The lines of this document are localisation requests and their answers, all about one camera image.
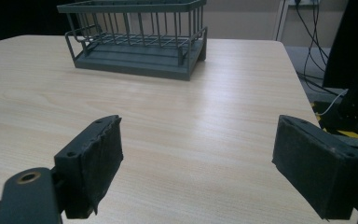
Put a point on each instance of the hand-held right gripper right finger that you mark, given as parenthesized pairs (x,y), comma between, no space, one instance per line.
(317,165)

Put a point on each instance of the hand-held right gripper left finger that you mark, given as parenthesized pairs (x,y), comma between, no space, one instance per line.
(88,165)

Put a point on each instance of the black monitor stand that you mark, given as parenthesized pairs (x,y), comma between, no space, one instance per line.
(351,62)

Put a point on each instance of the white door frame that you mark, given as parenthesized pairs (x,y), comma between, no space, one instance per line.
(281,18)

